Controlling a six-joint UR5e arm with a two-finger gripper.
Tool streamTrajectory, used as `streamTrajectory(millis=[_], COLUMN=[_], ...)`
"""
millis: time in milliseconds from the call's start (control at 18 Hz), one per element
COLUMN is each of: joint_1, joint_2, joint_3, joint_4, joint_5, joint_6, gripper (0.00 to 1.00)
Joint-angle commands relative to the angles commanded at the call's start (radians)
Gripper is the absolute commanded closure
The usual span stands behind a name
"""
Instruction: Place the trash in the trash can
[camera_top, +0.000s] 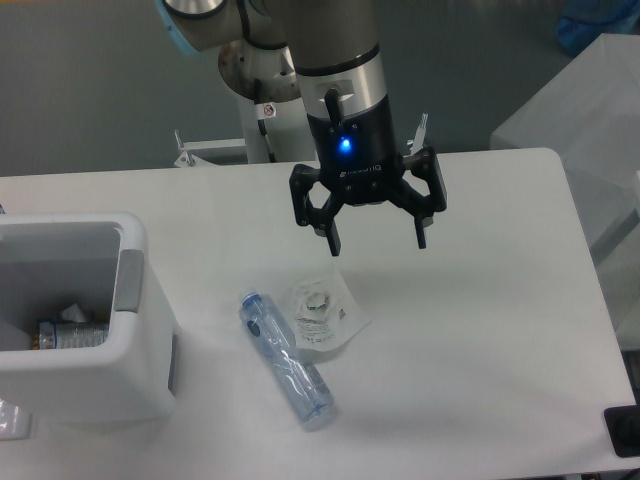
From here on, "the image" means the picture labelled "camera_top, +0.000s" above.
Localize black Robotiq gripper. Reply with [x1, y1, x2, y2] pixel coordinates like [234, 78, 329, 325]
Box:
[288, 93, 448, 258]

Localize clear plastic wrapper packet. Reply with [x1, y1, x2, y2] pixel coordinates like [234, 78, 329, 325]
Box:
[286, 267, 370, 353]

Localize clear plastic water bottle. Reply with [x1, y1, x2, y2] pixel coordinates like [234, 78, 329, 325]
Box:
[238, 289, 336, 431]

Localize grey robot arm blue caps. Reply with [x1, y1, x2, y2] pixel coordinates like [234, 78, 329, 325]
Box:
[156, 1, 447, 255]

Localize white trash can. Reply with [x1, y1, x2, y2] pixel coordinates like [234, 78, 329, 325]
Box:
[1, 212, 179, 423]

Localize metal can in bin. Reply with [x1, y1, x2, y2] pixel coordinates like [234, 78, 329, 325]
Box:
[37, 321, 109, 350]

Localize white side cabinet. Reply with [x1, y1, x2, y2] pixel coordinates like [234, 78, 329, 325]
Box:
[490, 34, 639, 351]

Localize blue bag in corner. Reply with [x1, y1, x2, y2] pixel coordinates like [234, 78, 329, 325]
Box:
[554, 0, 639, 57]

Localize crumpled white tissue in bin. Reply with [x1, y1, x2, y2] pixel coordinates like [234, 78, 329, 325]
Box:
[59, 303, 94, 323]

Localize black device at table edge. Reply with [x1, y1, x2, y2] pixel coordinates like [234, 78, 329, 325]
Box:
[604, 405, 639, 458]

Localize clear plastic item bottom left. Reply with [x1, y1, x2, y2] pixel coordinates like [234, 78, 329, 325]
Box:
[0, 400, 32, 441]

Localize right metal base bracket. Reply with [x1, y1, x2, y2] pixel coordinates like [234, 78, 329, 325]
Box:
[406, 113, 429, 155]

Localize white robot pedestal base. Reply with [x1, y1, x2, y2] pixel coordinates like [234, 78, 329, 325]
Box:
[216, 39, 321, 165]

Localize black cable on pedestal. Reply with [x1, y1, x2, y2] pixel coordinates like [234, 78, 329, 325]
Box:
[252, 78, 278, 163]

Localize left white base bracket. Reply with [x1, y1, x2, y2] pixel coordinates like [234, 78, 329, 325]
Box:
[173, 129, 248, 168]

